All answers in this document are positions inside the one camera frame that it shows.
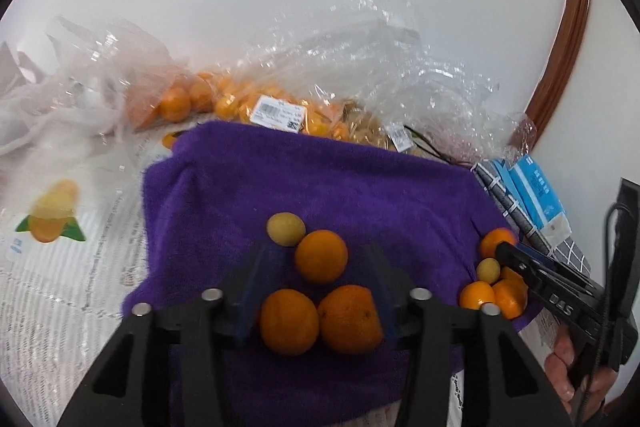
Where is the blue tissue pack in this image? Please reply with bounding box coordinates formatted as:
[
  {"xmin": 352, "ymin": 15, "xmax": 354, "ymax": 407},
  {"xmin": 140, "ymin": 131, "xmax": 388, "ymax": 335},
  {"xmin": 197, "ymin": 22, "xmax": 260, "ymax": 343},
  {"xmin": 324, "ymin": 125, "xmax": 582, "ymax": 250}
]
[{"xmin": 509, "ymin": 155, "xmax": 572, "ymax": 248}]

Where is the purple towel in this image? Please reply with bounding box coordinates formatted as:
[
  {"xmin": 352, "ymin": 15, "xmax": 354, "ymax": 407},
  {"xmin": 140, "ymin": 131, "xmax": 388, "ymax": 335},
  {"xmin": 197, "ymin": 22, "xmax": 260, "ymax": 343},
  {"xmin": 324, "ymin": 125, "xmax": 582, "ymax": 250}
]
[{"xmin": 126, "ymin": 121, "xmax": 506, "ymax": 426}]

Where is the grey checked folded cloth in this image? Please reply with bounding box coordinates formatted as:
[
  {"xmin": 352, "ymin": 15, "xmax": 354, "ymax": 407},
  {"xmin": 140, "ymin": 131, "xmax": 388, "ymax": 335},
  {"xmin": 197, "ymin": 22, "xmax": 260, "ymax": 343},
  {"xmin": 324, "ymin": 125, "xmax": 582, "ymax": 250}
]
[{"xmin": 472, "ymin": 159, "xmax": 591, "ymax": 275}]

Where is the black cable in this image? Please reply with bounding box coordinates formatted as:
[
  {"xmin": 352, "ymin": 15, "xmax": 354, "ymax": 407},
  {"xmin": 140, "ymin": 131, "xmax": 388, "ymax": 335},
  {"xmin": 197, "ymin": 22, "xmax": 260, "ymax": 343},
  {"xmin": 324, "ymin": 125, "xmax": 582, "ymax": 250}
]
[{"xmin": 572, "ymin": 175, "xmax": 640, "ymax": 427}]

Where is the small orange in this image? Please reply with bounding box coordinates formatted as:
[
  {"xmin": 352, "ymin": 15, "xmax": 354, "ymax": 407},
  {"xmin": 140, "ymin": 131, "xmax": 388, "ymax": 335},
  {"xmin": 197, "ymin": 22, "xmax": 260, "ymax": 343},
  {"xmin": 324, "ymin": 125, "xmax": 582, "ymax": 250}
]
[{"xmin": 478, "ymin": 228, "xmax": 518, "ymax": 259}]

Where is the clear crumpled plastic bag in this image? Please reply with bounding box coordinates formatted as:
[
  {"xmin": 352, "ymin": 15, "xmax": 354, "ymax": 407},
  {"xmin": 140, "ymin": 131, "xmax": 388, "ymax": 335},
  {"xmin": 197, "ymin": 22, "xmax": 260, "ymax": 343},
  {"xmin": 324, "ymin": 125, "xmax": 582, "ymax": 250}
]
[{"xmin": 1, "ymin": 16, "xmax": 188, "ymax": 155}]

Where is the yellow-green longan fruit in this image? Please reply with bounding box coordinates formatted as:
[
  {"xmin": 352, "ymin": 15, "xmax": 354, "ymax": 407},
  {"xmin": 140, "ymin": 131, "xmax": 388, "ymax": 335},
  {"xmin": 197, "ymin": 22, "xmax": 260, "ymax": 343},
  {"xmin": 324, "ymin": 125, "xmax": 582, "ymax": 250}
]
[{"xmin": 476, "ymin": 257, "xmax": 501, "ymax": 285}]

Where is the large tangerine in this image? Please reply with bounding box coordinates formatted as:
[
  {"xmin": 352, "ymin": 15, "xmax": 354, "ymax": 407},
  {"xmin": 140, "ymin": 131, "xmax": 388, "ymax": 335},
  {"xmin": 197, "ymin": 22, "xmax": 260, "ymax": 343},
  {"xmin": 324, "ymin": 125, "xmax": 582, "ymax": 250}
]
[{"xmin": 318, "ymin": 285, "xmax": 384, "ymax": 355}]

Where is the person's right hand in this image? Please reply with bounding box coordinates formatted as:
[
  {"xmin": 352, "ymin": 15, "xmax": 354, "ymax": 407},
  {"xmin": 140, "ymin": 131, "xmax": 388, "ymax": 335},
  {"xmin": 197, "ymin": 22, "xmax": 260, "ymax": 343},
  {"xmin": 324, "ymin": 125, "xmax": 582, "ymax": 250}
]
[{"xmin": 543, "ymin": 323, "xmax": 622, "ymax": 415}]

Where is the brown wooden door frame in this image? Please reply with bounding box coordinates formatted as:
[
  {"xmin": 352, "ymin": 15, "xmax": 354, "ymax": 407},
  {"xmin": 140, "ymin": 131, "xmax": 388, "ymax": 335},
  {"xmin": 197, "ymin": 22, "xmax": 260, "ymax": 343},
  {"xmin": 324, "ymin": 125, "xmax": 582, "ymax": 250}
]
[{"xmin": 510, "ymin": 0, "xmax": 591, "ymax": 152}]

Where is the clear bag of oranges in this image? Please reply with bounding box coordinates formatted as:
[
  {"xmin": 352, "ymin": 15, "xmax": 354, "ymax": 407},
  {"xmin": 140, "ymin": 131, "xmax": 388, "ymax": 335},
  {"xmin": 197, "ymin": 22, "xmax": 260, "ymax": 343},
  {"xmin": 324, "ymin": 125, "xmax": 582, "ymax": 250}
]
[{"xmin": 120, "ymin": 0, "xmax": 536, "ymax": 166}]

